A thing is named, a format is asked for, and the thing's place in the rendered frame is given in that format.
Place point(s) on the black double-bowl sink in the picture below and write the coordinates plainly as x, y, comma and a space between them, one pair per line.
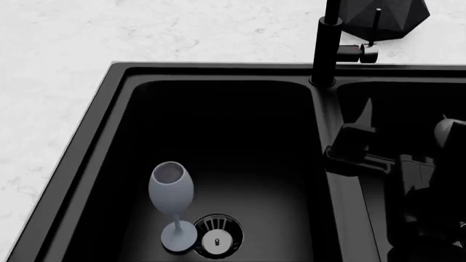
105, 142

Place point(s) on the round metal drain strainer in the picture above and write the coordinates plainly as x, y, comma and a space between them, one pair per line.
219, 241

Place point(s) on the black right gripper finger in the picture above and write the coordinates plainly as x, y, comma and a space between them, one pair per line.
367, 117

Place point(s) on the black kitchen faucet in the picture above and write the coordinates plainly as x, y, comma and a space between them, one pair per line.
324, 54

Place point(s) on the grey wine glass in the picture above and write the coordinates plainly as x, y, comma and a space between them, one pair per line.
171, 196

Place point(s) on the black faceted container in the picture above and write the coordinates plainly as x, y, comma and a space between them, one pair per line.
400, 16

